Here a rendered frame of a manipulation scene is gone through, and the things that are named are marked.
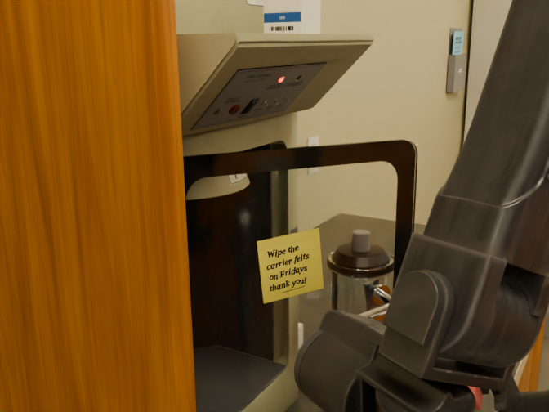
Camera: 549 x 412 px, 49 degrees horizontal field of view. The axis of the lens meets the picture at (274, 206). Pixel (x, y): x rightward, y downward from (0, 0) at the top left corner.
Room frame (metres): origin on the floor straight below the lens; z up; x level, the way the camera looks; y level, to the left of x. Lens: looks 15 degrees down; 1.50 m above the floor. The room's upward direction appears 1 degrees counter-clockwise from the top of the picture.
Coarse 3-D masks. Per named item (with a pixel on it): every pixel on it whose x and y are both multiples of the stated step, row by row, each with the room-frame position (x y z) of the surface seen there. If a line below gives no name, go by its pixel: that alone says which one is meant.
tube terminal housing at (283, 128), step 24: (192, 0) 0.67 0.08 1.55; (216, 0) 0.71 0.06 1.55; (240, 0) 0.75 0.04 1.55; (192, 24) 0.67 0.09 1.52; (216, 24) 0.71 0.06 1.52; (240, 24) 0.75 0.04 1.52; (264, 120) 0.79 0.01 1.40; (288, 120) 0.85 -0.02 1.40; (192, 144) 0.66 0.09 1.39; (216, 144) 0.70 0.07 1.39; (240, 144) 0.74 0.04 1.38; (264, 144) 0.79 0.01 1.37; (288, 144) 0.85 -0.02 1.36
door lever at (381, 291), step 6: (378, 288) 0.68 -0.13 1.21; (384, 288) 0.69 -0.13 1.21; (372, 294) 0.68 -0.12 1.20; (378, 294) 0.68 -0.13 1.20; (384, 294) 0.67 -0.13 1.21; (390, 294) 0.69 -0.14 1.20; (378, 300) 0.68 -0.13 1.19; (384, 300) 0.67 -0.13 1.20; (390, 300) 0.66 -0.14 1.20; (384, 306) 0.64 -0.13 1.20; (366, 312) 0.64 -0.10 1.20; (372, 312) 0.63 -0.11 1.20; (378, 312) 0.63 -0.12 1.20; (384, 312) 0.63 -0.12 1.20; (378, 318) 0.63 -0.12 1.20
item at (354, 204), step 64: (192, 192) 0.61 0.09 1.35; (256, 192) 0.63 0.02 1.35; (320, 192) 0.66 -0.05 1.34; (384, 192) 0.69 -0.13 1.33; (192, 256) 0.60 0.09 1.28; (256, 256) 0.63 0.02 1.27; (384, 256) 0.69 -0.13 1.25; (192, 320) 0.60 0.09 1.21; (256, 320) 0.63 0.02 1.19; (320, 320) 0.66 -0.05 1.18; (256, 384) 0.63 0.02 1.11
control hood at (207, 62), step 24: (192, 48) 0.56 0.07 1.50; (216, 48) 0.55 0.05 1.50; (240, 48) 0.55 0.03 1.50; (264, 48) 0.58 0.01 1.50; (288, 48) 0.62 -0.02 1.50; (312, 48) 0.67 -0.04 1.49; (336, 48) 0.72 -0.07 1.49; (360, 48) 0.79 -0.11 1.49; (192, 72) 0.56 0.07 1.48; (216, 72) 0.55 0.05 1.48; (336, 72) 0.80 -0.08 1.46; (192, 96) 0.56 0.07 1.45; (312, 96) 0.81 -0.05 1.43; (192, 120) 0.59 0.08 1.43; (240, 120) 0.69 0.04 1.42
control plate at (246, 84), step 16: (304, 64) 0.69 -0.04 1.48; (320, 64) 0.73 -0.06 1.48; (240, 80) 0.60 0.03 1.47; (256, 80) 0.63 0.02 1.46; (272, 80) 0.66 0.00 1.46; (288, 80) 0.69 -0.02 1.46; (304, 80) 0.73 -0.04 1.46; (224, 96) 0.60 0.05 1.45; (240, 96) 0.63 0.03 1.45; (256, 96) 0.66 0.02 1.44; (272, 96) 0.70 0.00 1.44; (288, 96) 0.74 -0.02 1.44; (208, 112) 0.60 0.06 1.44; (224, 112) 0.63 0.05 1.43; (240, 112) 0.67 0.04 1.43; (256, 112) 0.70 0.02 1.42; (272, 112) 0.74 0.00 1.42; (192, 128) 0.61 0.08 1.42
